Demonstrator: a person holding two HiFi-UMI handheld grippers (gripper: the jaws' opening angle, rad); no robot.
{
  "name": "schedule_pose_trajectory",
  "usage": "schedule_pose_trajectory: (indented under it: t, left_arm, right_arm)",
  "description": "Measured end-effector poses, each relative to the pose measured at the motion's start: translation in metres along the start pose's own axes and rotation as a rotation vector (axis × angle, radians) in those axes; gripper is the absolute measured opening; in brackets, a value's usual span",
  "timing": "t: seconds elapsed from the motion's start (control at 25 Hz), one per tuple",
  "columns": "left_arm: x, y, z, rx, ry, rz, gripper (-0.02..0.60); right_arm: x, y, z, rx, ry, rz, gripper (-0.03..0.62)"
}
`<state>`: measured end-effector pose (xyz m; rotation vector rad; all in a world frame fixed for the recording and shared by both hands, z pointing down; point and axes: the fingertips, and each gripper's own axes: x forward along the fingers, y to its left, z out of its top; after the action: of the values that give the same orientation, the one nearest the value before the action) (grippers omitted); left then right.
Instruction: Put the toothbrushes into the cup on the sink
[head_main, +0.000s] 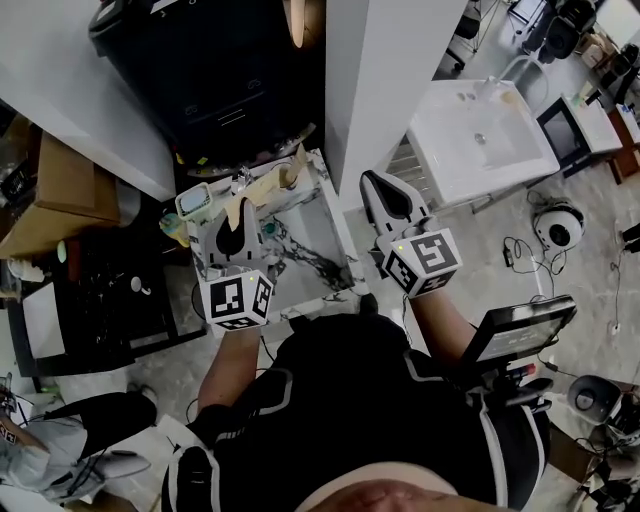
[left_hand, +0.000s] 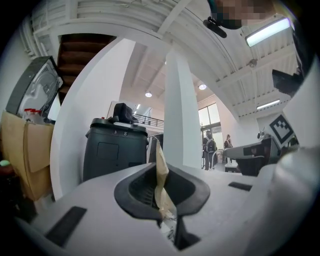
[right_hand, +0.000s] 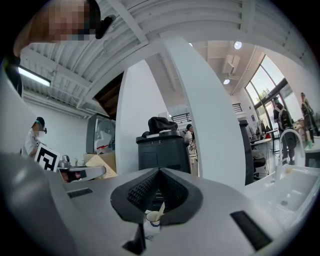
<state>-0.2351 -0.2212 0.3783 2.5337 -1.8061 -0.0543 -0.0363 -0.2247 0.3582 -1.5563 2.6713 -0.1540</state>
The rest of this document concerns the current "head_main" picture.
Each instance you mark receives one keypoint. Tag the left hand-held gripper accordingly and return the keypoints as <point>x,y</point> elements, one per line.
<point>227,300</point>

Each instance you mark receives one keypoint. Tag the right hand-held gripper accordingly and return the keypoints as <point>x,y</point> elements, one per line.
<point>430,255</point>

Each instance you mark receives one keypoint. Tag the person's right forearm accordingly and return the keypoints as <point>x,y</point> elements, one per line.
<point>440,320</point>

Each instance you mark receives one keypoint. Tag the person's left forearm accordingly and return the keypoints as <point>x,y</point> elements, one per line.
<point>230,365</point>

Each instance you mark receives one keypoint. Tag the teal sink drain stopper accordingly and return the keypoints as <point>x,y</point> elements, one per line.
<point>270,229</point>

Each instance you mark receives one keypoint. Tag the white soap dish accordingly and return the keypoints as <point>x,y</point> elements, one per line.
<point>194,202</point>

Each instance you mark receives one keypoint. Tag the yellow green plastic toy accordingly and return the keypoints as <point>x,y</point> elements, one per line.
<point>175,230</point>

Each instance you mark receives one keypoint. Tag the chrome faucet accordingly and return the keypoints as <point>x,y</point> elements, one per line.
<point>244,176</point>

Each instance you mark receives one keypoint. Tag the marble pattern sink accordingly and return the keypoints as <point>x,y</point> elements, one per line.
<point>310,235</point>

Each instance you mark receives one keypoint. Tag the white ceramic sink basin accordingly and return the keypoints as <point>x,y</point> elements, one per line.
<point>475,150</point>

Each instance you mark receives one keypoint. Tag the person's black shoe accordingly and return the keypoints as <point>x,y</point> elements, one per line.
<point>300,323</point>
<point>369,304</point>

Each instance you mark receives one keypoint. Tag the small white round object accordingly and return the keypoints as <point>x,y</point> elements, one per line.
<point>137,284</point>

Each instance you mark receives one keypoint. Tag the grey bin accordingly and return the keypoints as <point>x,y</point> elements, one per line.
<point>129,200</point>

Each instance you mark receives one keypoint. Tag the white pillar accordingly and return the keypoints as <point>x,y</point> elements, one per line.
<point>385,75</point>

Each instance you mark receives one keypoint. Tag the black low table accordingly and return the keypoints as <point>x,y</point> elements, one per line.
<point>100,320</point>

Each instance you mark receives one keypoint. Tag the white round device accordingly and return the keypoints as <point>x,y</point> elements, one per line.
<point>557,227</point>

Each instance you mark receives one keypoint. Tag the black tablet monitor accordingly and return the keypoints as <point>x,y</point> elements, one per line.
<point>520,332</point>

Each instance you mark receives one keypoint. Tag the pale green round object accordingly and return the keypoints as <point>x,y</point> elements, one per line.
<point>62,251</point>

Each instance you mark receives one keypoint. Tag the large black cabinet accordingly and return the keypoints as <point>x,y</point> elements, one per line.
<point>200,75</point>

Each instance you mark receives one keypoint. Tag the black side table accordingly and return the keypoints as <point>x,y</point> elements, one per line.
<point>555,130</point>

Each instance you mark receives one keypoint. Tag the brown cardboard box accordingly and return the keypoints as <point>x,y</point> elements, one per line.
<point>65,190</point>

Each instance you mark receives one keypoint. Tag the person's black clothed body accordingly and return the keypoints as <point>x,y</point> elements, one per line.
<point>350,400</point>

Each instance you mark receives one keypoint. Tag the clear plastic chair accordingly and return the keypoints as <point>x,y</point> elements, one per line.
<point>540,75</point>

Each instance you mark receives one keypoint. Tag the pale oval board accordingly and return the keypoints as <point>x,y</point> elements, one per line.
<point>299,22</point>

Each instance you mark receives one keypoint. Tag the grey round device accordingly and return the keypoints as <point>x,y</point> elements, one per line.
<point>592,400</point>

